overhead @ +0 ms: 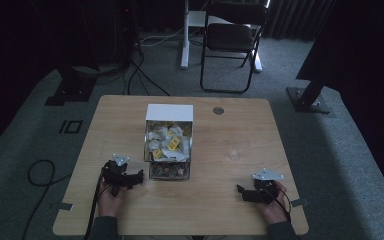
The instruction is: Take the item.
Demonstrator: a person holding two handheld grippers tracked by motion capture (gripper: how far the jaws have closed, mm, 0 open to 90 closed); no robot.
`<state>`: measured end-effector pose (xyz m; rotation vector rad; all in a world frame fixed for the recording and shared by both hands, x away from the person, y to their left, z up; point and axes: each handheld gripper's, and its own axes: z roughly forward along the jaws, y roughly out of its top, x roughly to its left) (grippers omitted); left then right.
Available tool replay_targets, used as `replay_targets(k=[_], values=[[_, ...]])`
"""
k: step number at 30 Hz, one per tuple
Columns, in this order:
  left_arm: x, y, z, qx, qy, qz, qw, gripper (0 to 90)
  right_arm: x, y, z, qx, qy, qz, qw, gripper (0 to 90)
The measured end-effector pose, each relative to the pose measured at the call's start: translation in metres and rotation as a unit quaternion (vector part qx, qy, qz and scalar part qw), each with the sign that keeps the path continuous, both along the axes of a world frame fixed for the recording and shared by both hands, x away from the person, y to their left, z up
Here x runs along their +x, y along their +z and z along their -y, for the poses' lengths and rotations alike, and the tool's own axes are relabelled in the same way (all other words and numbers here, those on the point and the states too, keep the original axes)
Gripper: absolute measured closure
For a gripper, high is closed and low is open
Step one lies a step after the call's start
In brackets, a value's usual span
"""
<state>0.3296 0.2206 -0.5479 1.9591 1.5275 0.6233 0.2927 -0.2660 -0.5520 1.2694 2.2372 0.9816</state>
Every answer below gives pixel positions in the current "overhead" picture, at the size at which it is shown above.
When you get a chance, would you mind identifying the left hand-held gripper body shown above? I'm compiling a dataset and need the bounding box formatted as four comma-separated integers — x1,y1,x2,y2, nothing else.
103,153,138,198

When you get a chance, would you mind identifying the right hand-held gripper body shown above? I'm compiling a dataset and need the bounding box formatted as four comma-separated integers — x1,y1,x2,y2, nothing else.
251,167,285,205

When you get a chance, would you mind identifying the person's right hand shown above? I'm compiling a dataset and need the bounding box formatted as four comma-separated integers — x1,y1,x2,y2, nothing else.
257,189,290,225

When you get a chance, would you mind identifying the person's left hand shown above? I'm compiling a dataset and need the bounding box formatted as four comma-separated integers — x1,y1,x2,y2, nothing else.
97,181,128,219

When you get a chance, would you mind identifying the pile of dark packets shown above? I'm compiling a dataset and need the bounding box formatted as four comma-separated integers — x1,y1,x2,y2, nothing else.
150,162,191,180

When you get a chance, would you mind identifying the clear glass cup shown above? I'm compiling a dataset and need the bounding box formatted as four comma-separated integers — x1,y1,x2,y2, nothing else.
225,134,248,162

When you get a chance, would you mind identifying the grey tape strip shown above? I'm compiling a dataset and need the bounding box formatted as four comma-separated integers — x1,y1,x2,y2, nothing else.
290,197,310,208

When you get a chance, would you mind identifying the pile of white tea bags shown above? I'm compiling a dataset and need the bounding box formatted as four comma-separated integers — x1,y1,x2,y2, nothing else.
146,121,192,163

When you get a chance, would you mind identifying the clear box with white lid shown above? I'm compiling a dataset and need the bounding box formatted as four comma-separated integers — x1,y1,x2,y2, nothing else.
143,103,195,181

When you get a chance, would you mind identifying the black stand with square base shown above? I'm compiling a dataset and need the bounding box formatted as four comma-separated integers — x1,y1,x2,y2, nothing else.
44,0,98,107

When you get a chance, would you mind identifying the black folding chair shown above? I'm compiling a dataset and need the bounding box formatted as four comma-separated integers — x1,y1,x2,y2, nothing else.
199,0,270,95

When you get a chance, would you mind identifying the dark curtain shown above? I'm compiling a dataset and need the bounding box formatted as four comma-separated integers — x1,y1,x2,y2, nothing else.
265,0,336,43

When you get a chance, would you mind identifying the right hand-held gripper cable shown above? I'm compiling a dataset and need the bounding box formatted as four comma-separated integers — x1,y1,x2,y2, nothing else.
273,181,293,224

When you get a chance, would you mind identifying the hand-held gripper cable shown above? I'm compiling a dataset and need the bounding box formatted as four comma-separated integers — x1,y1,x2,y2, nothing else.
273,181,293,224
83,165,110,240

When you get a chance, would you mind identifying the left hand-held gripper cable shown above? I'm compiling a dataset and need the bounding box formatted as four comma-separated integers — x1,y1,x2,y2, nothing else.
83,165,110,240

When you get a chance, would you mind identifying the looped black floor cable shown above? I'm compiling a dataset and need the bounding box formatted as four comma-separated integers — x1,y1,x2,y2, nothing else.
20,158,73,240

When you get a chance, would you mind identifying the black post with base plate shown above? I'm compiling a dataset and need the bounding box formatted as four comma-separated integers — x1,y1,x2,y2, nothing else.
285,66,332,115

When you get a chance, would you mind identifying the white floor cable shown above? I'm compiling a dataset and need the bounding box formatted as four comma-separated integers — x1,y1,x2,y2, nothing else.
138,27,185,48

